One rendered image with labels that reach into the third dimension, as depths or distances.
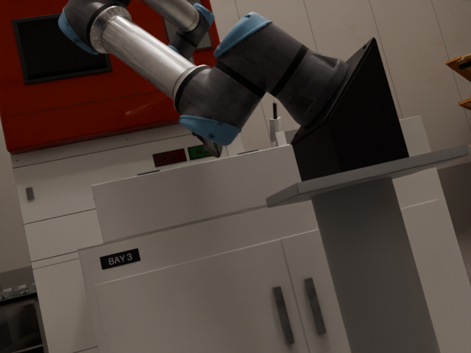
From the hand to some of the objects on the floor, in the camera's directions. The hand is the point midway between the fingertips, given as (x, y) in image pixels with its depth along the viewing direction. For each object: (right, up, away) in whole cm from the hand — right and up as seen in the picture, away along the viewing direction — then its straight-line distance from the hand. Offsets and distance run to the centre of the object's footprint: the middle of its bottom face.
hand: (217, 153), depth 167 cm
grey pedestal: (+49, -85, -81) cm, 127 cm away
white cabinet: (+28, -99, -12) cm, 103 cm away
